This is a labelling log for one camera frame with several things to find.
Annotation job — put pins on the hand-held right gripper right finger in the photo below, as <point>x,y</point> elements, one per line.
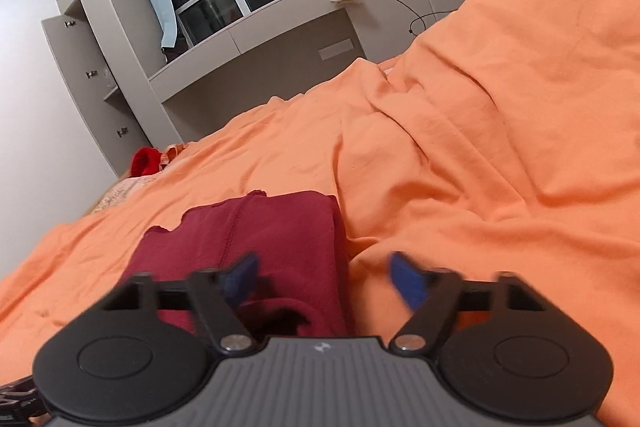
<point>407,283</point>

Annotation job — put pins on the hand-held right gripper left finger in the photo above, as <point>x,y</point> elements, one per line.
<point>241,278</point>

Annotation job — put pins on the maroon knit sweater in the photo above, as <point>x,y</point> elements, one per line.
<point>250,237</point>

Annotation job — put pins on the small orange cloth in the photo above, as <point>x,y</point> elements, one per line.
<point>172,152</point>

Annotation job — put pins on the red knitted hat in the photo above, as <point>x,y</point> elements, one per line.
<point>146,162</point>

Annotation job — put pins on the orange bed sheet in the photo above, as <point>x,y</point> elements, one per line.
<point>475,132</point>

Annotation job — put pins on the grey built-in desk unit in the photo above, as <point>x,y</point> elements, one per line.
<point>260,42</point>

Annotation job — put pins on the white outlet plate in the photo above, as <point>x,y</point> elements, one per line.
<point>336,48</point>

